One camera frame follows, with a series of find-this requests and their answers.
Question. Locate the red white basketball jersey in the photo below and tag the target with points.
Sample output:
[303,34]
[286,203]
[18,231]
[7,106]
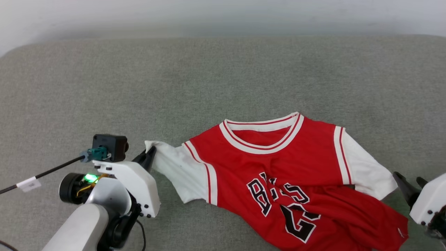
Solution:
[299,167]

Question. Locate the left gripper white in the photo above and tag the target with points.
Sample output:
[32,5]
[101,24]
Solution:
[139,188]

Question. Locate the grey fabric sofa cushion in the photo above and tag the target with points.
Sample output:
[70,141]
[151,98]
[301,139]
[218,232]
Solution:
[223,80]

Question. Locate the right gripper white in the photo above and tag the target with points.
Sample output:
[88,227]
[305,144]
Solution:
[432,200]

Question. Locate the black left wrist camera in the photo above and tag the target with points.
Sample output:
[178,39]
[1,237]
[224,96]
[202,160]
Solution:
[109,146]

